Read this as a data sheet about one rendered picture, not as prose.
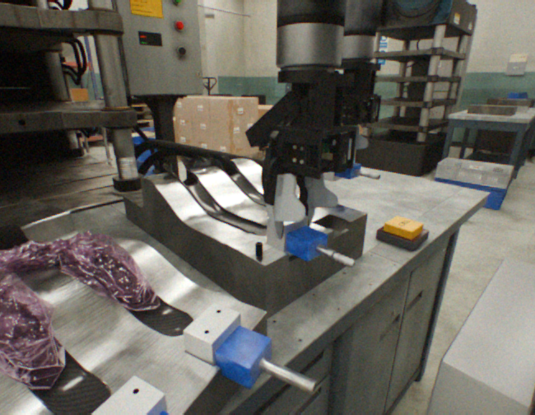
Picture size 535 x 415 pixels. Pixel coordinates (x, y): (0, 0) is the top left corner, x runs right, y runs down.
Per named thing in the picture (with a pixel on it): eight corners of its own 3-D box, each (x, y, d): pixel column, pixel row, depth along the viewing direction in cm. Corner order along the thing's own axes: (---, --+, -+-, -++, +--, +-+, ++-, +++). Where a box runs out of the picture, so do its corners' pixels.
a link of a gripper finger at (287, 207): (290, 253, 38) (305, 179, 36) (258, 237, 42) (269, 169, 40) (306, 250, 40) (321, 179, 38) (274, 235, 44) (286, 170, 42)
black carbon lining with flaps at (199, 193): (320, 222, 59) (323, 173, 55) (256, 252, 48) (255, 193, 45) (213, 183, 82) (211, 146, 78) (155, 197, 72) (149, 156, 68)
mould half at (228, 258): (362, 255, 61) (370, 189, 56) (265, 320, 44) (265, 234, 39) (214, 194, 95) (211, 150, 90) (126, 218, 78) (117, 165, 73)
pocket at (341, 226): (349, 240, 55) (351, 221, 54) (331, 250, 52) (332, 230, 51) (327, 232, 58) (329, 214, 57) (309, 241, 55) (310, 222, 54)
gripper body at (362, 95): (359, 128, 61) (366, 60, 57) (323, 124, 67) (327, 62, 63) (379, 124, 66) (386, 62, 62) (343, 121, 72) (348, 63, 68)
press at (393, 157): (452, 157, 506) (484, 9, 431) (420, 177, 400) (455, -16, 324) (393, 150, 565) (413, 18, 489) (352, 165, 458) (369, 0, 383)
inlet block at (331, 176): (383, 187, 68) (386, 162, 66) (371, 192, 64) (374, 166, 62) (332, 174, 76) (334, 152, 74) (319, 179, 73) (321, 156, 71)
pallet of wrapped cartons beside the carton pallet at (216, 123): (264, 160, 491) (264, 96, 457) (227, 170, 433) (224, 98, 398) (210, 150, 561) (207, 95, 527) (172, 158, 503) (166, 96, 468)
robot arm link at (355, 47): (327, 38, 61) (351, 41, 67) (326, 63, 63) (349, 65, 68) (362, 34, 56) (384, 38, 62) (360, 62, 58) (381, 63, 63)
